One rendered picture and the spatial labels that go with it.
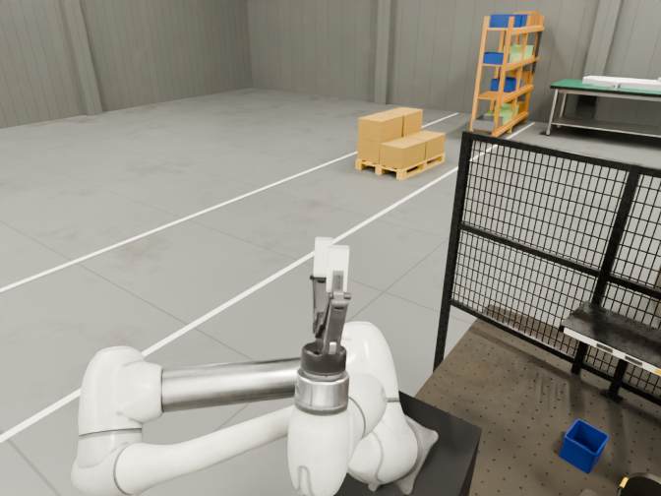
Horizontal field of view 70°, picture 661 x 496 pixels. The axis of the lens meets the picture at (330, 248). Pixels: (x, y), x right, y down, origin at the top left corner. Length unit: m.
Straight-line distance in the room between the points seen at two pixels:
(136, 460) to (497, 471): 1.09
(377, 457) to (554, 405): 0.97
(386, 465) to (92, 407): 0.66
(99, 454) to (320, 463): 0.54
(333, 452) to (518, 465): 1.02
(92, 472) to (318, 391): 0.59
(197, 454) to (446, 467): 0.67
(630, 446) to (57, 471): 2.45
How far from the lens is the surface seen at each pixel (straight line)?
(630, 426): 2.04
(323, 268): 0.83
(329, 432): 0.80
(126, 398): 1.19
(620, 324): 1.91
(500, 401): 1.94
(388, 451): 1.19
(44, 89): 11.27
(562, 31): 10.35
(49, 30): 11.34
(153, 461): 1.09
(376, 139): 6.47
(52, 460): 2.91
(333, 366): 0.77
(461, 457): 1.40
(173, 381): 1.21
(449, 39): 11.04
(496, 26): 8.45
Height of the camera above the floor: 1.99
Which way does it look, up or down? 27 degrees down
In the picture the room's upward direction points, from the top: straight up
